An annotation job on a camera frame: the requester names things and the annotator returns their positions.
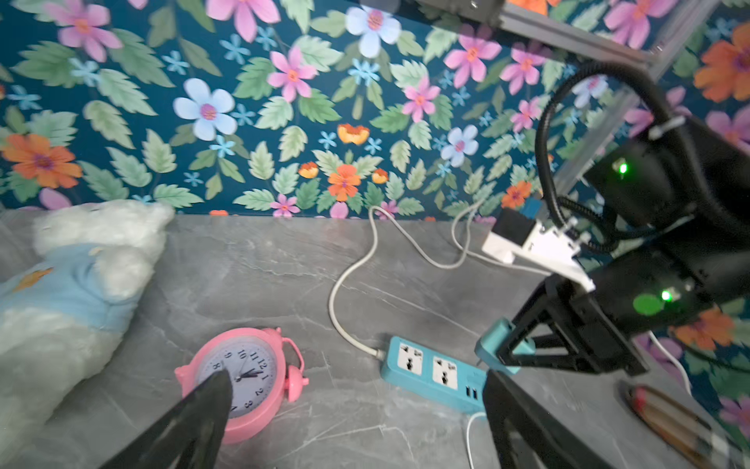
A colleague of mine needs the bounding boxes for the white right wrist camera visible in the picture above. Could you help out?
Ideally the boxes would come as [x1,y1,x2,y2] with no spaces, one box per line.
[482,208,596,292]

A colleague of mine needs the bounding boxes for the white power strip cord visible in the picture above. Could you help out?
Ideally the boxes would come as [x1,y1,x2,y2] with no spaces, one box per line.
[327,198,552,361]

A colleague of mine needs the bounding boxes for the teal usb charger plug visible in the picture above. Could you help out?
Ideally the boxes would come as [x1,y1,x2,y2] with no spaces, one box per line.
[473,317,537,376]

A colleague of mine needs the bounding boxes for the white teddy bear blue shirt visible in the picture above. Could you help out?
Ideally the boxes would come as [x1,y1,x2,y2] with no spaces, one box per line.
[1,199,176,464]

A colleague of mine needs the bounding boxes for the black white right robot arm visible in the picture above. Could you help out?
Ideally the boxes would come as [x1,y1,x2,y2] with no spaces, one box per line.
[476,62,749,375]

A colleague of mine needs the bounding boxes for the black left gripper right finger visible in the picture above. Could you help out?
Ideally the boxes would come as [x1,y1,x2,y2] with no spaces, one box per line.
[482,371,611,468]

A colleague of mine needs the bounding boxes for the teal power strip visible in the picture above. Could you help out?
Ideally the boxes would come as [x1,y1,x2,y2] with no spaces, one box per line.
[381,336,488,414]

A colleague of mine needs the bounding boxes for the pink alarm clock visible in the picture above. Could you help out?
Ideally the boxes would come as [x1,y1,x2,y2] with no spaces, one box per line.
[175,328,309,445]

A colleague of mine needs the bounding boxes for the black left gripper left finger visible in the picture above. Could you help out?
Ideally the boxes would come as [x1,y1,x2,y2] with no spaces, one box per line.
[103,371,232,468]

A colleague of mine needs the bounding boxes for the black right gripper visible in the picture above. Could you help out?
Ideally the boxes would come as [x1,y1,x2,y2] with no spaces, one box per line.
[497,275,648,375]

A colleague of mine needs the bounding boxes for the plaid glasses case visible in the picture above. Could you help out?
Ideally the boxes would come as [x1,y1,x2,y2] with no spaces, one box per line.
[622,385,749,469]

